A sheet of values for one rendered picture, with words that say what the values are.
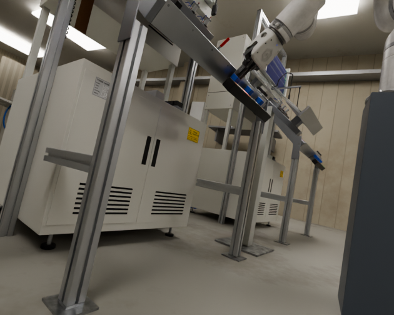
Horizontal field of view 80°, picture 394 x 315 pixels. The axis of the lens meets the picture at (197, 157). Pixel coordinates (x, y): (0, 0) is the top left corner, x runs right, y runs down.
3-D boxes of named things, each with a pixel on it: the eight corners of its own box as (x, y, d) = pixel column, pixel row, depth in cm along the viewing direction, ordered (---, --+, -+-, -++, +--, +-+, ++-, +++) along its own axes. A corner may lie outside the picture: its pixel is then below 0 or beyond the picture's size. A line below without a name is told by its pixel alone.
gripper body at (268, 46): (280, 29, 72) (252, 58, 76) (289, 47, 80) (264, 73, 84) (266, 19, 76) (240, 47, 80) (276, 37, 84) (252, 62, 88)
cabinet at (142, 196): (185, 238, 124) (207, 124, 129) (33, 256, 69) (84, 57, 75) (114, 209, 164) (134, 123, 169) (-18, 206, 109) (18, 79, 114)
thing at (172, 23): (254, 112, 111) (266, 101, 109) (151, 23, 60) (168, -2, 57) (253, 110, 112) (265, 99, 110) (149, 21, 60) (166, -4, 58)
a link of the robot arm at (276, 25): (287, 25, 72) (279, 33, 73) (294, 42, 79) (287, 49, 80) (270, 13, 76) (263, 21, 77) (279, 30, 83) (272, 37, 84)
